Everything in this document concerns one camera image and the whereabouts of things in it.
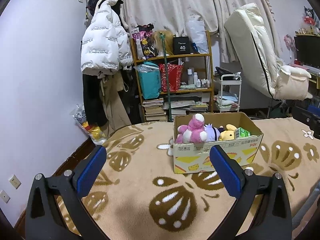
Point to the blonde wig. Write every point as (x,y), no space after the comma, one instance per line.
(168,42)

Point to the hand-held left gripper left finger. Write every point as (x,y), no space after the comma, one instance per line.
(91,172)

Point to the pink fan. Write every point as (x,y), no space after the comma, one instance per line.
(289,42)

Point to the black box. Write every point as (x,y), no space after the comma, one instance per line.
(182,46)

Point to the white and purple plush doll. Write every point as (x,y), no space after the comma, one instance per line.
(212,133)

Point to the cartoon figure decoration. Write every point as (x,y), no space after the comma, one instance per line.
(310,17)

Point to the printed beige blanket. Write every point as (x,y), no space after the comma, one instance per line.
(140,160)

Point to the cream recliner chair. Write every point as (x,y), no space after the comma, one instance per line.
(265,50)

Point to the pile of books and magazines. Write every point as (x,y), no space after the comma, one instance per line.
(185,107)

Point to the red gift bag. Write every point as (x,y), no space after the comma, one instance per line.
(175,78)

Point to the black hanging garment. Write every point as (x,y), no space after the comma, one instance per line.
(92,100)

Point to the white wall outlet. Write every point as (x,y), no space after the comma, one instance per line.
(4,196)
(15,182)

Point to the green pole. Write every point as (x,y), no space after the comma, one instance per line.
(167,80)

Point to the green carton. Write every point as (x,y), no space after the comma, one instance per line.
(242,132)

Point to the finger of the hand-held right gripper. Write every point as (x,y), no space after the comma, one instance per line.
(316,128)
(313,108)

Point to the black monitor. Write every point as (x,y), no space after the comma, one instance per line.
(307,52)

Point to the yellow plush toy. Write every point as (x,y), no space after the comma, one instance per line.
(227,135)

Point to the white trolley cart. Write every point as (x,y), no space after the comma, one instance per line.
(227,76)

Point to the beige coat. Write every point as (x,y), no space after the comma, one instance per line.
(112,105)

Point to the white canvas boards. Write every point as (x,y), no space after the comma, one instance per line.
(209,70)

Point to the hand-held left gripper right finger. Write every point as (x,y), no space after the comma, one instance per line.
(226,172)

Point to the stack of brown books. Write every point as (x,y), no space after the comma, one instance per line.
(155,110)

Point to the teal paper bag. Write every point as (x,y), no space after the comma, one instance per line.
(150,82)

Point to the pink strawberry plush toy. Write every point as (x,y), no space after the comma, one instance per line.
(192,130)

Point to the cardboard box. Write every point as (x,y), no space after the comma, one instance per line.
(190,155)

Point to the black item on cart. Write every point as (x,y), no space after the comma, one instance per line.
(225,72)

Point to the plastic bag with yellow toys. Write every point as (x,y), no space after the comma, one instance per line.
(92,130)

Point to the white puffer jacket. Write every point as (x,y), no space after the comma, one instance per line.
(102,42)

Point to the patterned tote bag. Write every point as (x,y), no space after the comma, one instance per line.
(145,45)

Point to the group of cosmetic bottles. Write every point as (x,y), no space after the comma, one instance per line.
(196,78)

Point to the wooden shelf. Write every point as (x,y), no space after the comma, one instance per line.
(190,55)

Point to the dark hanging bag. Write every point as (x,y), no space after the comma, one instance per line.
(132,97)

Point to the white plastic bag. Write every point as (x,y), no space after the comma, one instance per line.
(198,35)

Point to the folded blue and white cloths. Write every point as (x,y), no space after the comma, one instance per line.
(226,98)

